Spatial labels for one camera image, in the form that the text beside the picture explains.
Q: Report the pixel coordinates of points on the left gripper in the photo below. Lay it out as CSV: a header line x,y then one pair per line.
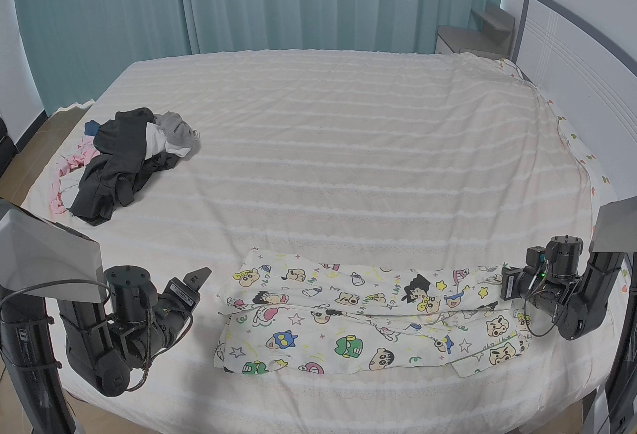
x,y
180,298

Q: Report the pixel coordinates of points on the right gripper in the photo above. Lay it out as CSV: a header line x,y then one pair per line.
x,y
515,283

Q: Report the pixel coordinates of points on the white printed pyjama top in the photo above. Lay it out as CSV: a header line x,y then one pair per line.
x,y
348,322

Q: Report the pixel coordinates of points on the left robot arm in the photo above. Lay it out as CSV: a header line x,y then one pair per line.
x,y
45,263

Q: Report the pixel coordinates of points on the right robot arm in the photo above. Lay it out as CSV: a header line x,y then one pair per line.
x,y
592,283

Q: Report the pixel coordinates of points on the pile of clothes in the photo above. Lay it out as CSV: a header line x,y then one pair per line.
x,y
119,158

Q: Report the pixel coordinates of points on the bed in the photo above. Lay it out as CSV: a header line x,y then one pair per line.
x,y
348,148

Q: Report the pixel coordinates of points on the grey bedside table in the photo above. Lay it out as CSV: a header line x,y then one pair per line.
x,y
468,41

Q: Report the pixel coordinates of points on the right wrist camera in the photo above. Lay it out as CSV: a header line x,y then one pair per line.
x,y
536,257

